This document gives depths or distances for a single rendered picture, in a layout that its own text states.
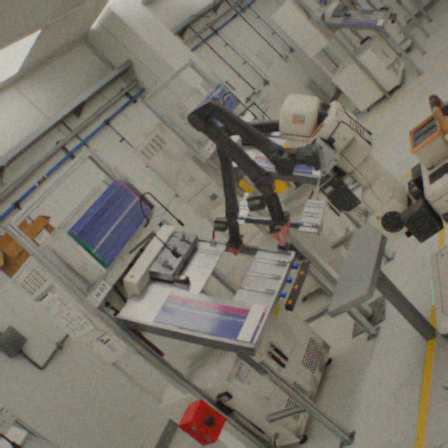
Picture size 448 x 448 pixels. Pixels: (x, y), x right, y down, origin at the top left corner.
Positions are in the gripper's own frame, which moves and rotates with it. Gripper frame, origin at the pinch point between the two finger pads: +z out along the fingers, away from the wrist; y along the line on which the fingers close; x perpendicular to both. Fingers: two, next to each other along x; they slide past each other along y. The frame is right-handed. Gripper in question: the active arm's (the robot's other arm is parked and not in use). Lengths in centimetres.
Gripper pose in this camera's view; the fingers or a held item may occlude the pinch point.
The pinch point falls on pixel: (236, 253)
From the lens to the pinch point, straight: 298.4
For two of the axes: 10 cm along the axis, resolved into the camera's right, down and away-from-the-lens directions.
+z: 0.9, 8.0, 5.9
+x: 9.3, 1.4, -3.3
